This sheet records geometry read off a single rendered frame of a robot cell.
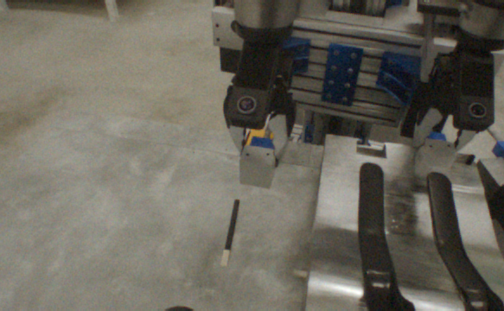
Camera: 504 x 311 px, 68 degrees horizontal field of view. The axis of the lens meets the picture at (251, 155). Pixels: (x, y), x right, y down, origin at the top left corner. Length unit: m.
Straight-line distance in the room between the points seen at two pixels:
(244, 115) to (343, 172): 0.28
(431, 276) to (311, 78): 0.70
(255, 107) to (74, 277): 0.41
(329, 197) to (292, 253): 0.11
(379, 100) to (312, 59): 0.21
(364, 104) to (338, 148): 0.42
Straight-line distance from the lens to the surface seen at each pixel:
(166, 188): 0.74
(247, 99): 0.43
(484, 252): 0.63
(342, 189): 0.62
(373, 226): 0.60
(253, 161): 0.56
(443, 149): 0.71
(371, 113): 1.11
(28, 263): 0.72
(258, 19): 0.44
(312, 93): 1.10
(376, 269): 0.51
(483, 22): 0.60
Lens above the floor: 1.34
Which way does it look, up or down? 43 degrees down
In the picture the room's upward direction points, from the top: straight up
